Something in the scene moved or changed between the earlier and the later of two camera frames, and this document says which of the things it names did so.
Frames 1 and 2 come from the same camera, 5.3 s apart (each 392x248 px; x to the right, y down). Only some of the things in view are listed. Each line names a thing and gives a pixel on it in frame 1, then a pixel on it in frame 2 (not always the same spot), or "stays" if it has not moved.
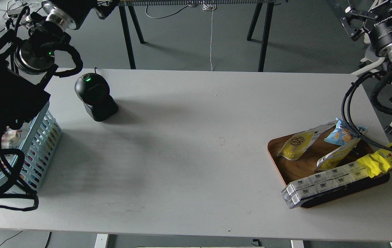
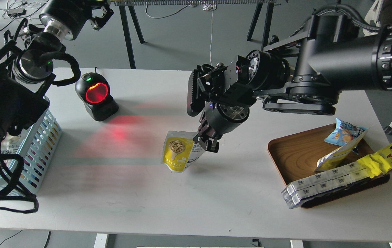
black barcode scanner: (93, 90) stays
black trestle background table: (122, 4) stays
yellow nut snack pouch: (298, 143) -> (179, 151)
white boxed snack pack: (305, 188) stays
